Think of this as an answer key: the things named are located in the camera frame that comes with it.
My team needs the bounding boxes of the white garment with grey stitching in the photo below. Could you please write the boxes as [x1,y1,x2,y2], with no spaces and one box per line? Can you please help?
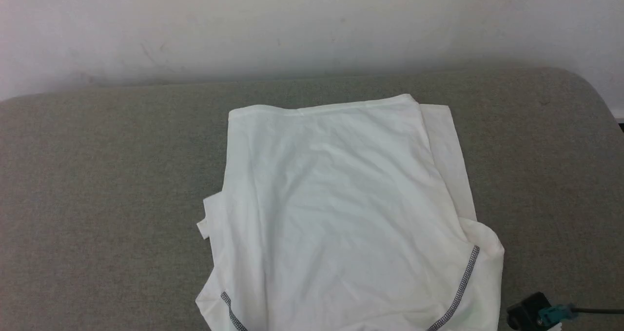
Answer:
[195,94,506,331]

